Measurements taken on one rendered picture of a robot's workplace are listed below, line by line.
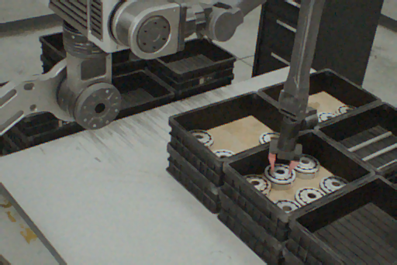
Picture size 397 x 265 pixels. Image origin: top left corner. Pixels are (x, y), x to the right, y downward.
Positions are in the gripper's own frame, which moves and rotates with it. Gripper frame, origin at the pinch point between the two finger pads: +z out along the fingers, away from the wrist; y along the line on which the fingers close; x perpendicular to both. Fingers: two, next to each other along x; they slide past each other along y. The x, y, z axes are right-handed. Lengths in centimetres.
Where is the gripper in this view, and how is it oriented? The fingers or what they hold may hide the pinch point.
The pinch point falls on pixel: (281, 170)
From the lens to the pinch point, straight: 199.1
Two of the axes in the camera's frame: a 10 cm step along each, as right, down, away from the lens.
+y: -9.8, -1.8, 0.0
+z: -1.5, 8.4, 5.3
